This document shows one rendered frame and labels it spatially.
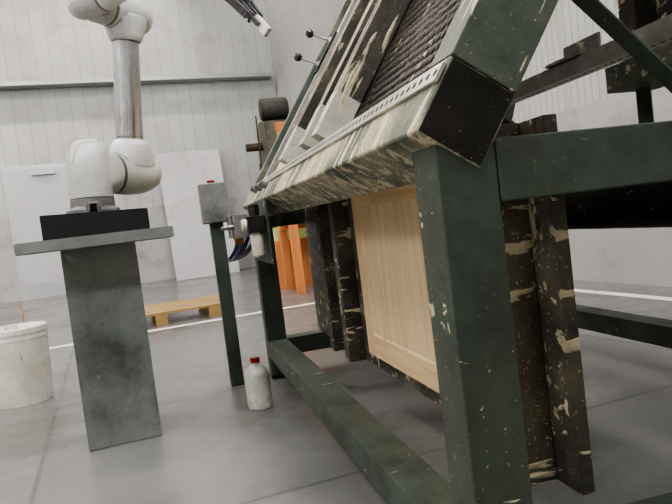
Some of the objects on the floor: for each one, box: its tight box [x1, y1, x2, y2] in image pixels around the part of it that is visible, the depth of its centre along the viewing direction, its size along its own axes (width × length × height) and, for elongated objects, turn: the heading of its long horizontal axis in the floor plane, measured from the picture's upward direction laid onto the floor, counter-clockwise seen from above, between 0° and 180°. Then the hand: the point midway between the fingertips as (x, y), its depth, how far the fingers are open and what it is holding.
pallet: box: [144, 295, 221, 326], centre depth 562 cm, size 120×83×11 cm
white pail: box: [0, 303, 54, 410], centre depth 312 cm, size 32×30×47 cm
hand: (261, 25), depth 193 cm, fingers closed
